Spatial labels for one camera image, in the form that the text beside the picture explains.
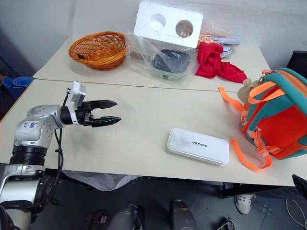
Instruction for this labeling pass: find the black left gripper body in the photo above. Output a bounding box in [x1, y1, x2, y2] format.
[75, 101, 97, 127]

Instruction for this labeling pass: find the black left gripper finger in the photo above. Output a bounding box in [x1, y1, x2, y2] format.
[91, 116, 122, 128]
[90, 99, 118, 110]

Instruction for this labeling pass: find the white rectangular box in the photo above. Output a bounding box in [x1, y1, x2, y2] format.
[166, 127, 230, 166]

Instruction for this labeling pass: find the orange and teal backpack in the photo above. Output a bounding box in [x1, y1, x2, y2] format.
[218, 68, 307, 172]

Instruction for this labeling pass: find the orange wicker basket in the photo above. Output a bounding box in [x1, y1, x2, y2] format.
[69, 31, 128, 71]

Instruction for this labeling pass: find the white plastic bag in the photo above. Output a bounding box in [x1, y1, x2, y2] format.
[63, 170, 142, 192]

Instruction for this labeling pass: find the clear plastic bag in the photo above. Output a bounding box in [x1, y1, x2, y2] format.
[124, 32, 201, 83]

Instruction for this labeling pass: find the black and white round appliance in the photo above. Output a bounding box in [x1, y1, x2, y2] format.
[150, 48, 192, 80]

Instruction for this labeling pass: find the dark rounded shape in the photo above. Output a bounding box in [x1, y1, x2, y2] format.
[111, 204, 146, 230]
[169, 200, 199, 230]

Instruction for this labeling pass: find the white foam block with holes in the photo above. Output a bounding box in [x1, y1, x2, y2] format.
[133, 1, 204, 50]

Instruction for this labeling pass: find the red cloth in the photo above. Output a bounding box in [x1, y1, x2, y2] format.
[194, 42, 248, 84]

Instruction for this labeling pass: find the white striped sneaker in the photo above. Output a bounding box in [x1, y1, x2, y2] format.
[209, 35, 241, 46]

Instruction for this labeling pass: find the brown monkey plush toy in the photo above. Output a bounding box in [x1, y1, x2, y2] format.
[237, 78, 264, 105]

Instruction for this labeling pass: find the person's white shoe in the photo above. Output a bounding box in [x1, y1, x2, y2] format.
[234, 194, 256, 215]

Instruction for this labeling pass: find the black pointed object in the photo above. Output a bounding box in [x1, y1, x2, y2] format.
[291, 174, 307, 201]

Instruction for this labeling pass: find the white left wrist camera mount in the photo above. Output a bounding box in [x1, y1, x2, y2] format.
[64, 80, 87, 127]

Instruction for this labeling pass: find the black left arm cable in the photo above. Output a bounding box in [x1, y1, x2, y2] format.
[35, 87, 72, 211]

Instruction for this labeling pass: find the white floor cable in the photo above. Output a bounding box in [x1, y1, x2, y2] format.
[285, 198, 307, 224]

